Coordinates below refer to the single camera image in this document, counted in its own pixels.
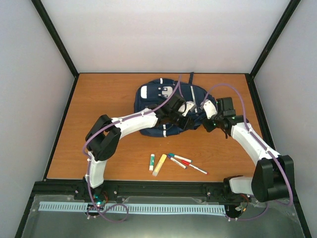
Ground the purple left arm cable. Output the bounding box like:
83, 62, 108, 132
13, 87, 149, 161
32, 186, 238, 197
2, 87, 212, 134
82, 73, 184, 223

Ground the red-capped white marker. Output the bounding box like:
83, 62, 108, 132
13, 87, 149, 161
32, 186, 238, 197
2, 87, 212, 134
181, 160, 191, 166

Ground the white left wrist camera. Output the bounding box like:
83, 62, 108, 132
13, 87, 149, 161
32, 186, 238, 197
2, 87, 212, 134
182, 101, 197, 117

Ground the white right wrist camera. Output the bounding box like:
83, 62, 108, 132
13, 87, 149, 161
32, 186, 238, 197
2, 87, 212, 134
202, 100, 217, 119

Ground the white green glue stick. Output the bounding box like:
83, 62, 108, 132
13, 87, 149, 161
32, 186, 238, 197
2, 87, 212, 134
149, 154, 155, 171

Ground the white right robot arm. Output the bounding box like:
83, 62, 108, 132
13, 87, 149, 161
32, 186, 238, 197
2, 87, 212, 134
201, 97, 294, 202

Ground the navy blue backpack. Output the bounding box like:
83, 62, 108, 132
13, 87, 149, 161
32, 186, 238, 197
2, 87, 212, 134
134, 72, 207, 137

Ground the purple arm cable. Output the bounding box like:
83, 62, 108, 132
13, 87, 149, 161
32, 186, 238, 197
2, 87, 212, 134
82, 73, 184, 223
202, 83, 294, 222

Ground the green-capped white marker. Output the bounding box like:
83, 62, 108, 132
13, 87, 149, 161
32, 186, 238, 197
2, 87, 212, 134
168, 153, 192, 163

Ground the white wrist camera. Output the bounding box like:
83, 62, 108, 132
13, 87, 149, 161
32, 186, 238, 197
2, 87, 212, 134
182, 101, 197, 117
202, 100, 217, 119

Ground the red-capped white pen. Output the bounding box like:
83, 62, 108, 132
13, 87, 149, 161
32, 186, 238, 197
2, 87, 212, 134
188, 163, 209, 175

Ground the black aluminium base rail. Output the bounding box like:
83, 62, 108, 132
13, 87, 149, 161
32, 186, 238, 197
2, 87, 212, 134
31, 179, 243, 204

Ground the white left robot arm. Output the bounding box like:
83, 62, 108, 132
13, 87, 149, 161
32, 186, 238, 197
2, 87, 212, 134
83, 94, 197, 200

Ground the yellow highlighter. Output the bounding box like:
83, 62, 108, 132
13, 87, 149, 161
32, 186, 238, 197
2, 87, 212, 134
152, 154, 167, 177

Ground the purple-capped white marker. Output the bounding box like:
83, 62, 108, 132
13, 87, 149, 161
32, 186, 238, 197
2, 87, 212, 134
167, 155, 187, 169

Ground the light blue slotted cable duct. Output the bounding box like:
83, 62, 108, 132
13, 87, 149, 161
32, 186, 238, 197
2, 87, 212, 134
38, 201, 226, 216

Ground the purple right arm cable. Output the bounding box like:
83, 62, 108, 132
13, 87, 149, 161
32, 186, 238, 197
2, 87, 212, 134
202, 83, 294, 222

